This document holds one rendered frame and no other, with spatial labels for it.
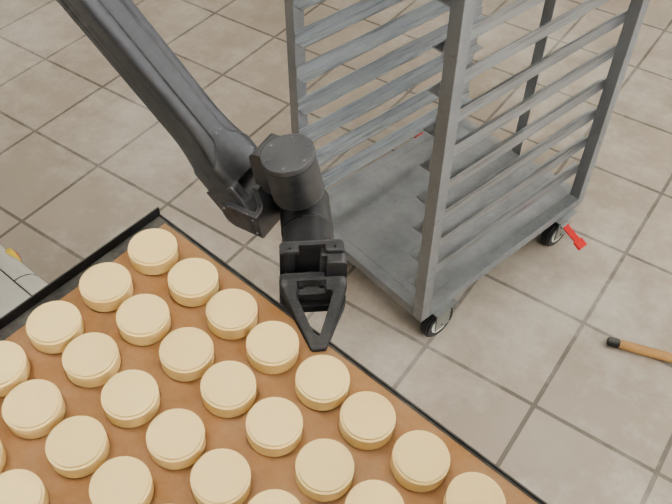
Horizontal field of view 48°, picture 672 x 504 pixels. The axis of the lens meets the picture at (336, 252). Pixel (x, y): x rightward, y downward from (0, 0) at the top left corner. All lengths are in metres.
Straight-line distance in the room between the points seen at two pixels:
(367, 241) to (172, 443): 1.37
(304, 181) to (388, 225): 1.26
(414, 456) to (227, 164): 0.37
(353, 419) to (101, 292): 0.27
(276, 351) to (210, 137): 0.26
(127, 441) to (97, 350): 0.09
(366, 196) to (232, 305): 1.38
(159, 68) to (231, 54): 2.12
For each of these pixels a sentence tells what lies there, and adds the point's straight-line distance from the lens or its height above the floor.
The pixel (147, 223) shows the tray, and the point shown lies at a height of 1.01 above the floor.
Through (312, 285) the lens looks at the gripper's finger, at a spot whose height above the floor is 1.01.
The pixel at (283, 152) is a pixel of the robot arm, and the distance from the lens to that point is 0.78.
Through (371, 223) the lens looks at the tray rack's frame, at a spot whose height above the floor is 0.15.
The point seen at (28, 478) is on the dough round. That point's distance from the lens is 0.69.
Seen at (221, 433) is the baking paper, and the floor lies 0.99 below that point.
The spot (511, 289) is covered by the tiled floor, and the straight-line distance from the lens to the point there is 2.12.
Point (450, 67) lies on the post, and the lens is 1.36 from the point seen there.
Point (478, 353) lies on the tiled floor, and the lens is 1.97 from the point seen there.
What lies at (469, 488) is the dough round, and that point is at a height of 1.00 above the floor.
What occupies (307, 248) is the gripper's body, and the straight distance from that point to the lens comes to 0.76.
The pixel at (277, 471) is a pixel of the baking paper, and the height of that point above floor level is 0.99.
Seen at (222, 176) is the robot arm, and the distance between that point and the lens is 0.84.
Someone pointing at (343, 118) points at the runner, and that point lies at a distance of 1.94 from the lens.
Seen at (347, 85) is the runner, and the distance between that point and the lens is 1.89.
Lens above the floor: 1.60
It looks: 48 degrees down
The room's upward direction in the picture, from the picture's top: straight up
